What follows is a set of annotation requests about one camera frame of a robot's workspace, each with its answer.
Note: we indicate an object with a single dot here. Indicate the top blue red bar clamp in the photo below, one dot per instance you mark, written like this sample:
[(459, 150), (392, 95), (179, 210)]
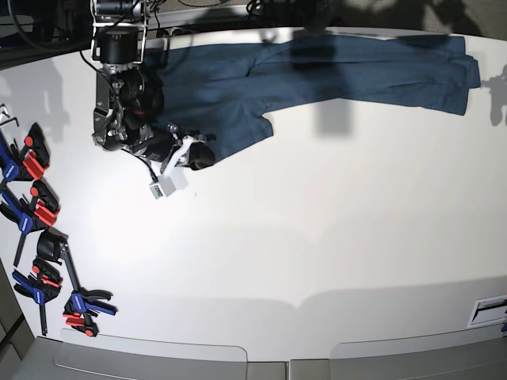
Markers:
[(27, 164)]

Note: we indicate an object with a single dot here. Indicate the left grey chair back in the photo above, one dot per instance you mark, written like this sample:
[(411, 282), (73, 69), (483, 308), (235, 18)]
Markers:
[(75, 356)]

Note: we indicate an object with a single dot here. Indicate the blue red bar clamp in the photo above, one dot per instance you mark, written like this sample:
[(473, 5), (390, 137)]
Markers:
[(39, 214), (42, 286), (83, 305), (27, 164)]

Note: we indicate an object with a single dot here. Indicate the right grey chair back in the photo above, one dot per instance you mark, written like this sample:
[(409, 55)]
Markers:
[(467, 354)]

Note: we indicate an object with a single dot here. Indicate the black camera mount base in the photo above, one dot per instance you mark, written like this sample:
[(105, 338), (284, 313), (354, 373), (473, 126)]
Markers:
[(319, 15)]

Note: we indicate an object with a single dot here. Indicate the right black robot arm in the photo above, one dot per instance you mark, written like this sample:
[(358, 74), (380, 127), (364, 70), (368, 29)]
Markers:
[(128, 99)]

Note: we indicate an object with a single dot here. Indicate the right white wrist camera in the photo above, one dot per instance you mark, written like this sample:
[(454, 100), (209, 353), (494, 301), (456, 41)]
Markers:
[(167, 184)]

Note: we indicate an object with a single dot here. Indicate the bottom blue red bar clamp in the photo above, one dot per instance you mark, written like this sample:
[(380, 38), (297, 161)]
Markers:
[(83, 305)]

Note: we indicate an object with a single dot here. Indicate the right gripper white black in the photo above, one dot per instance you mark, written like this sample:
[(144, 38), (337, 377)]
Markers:
[(172, 147)]

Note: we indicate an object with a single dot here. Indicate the dark blue T-shirt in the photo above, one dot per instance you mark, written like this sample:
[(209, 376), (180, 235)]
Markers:
[(225, 90)]

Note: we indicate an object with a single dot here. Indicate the grey chair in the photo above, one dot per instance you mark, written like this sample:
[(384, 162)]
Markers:
[(467, 354), (75, 356)]

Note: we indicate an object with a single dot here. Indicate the metal hex key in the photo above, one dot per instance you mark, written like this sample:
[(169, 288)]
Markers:
[(6, 118)]

